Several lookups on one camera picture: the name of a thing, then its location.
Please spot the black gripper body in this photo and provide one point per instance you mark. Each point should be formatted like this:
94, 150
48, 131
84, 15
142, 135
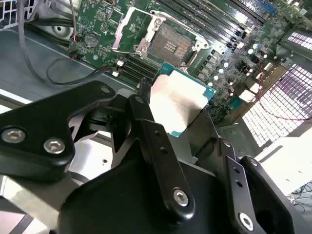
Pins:
122, 207

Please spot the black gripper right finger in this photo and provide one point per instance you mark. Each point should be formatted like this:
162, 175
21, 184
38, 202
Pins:
258, 195

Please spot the CPU with silver top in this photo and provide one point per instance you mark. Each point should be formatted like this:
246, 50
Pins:
178, 97

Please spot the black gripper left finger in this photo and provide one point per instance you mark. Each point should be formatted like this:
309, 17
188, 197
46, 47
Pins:
36, 126

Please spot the metal CPU socket cover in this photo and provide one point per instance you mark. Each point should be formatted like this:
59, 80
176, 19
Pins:
120, 29

